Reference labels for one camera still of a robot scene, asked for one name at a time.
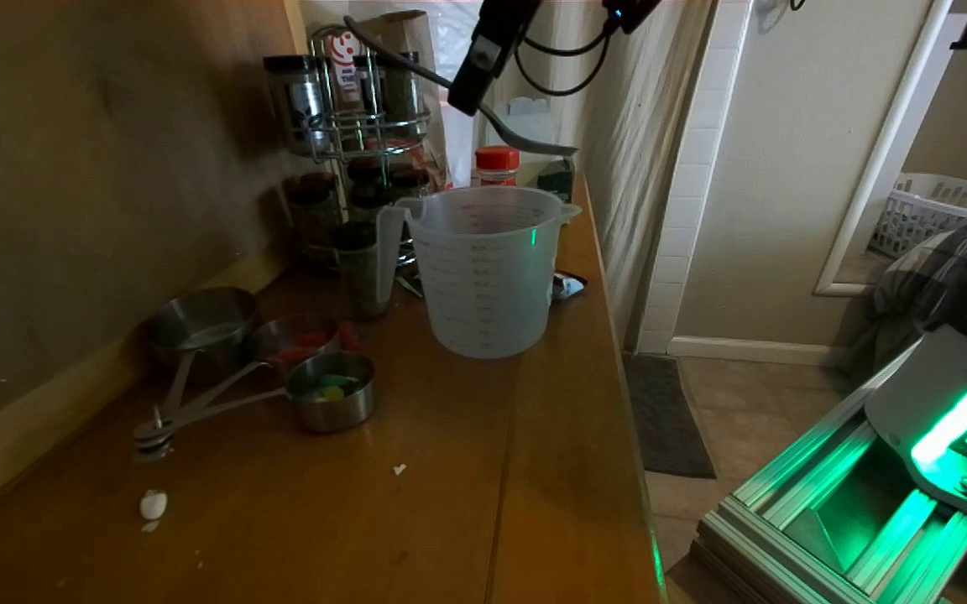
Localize clear plastic measuring jug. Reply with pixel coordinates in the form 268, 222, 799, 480
375, 189, 576, 359

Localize small dark object behind jug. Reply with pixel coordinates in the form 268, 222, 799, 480
554, 271, 587, 305

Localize red lid spice bottle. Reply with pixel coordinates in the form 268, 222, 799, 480
473, 145, 521, 189

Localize chrome spice rack with jars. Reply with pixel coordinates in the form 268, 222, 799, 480
261, 9, 444, 321

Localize green cardboard box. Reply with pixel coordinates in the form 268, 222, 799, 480
532, 162, 574, 200

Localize small steel measuring cup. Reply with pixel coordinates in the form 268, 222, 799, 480
133, 354, 375, 459

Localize large steel measuring cup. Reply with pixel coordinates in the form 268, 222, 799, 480
133, 288, 258, 448

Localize dark floor mat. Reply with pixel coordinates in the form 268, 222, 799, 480
623, 356, 716, 480

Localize wooden dresser with drawers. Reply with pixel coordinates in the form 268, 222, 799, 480
0, 216, 665, 604

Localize white laundry basket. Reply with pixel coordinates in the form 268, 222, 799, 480
870, 171, 967, 259

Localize plaid cloth pile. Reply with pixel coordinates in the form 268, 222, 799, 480
845, 222, 967, 383

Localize small white crumb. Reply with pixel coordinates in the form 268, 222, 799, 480
138, 491, 167, 532

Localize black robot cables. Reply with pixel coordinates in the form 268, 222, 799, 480
341, 0, 665, 100

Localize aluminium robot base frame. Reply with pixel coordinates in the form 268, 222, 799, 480
696, 344, 967, 604

